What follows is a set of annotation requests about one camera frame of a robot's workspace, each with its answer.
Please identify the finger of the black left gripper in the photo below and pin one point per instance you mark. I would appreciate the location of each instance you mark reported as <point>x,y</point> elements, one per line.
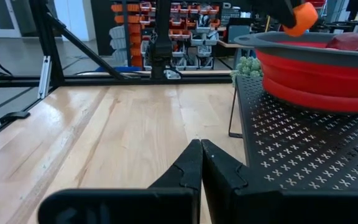
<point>278,9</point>

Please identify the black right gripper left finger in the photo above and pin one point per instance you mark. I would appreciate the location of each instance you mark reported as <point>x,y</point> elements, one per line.
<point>185,180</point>

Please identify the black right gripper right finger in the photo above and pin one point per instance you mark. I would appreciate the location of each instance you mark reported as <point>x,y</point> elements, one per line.
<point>228,186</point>

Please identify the orange tangerine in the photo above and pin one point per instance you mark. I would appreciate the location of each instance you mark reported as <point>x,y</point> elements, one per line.
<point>303,18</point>

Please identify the dark red plum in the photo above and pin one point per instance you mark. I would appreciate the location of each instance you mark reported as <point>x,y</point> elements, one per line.
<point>345,41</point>

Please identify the red collapsible bowl grey rim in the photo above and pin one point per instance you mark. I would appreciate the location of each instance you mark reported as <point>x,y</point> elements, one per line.
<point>306,87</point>

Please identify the green artificial succulent plant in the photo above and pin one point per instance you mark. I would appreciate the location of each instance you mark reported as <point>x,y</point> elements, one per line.
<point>249,67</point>

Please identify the black perforated metal shelf riser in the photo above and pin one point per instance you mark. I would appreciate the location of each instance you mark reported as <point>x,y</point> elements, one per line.
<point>291,140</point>

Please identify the parts bin rack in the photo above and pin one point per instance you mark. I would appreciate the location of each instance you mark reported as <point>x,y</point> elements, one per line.
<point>204,37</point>

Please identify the black table clamp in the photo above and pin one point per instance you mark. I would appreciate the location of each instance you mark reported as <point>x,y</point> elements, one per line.
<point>14,116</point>

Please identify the white door with glass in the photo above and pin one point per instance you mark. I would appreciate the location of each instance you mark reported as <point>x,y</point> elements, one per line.
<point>0,15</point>

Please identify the silver aluminium bracket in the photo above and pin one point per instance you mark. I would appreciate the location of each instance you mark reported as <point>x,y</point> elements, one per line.
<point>44,77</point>

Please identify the black aluminium table frame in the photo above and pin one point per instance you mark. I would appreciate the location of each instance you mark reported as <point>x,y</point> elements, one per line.
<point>49,46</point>

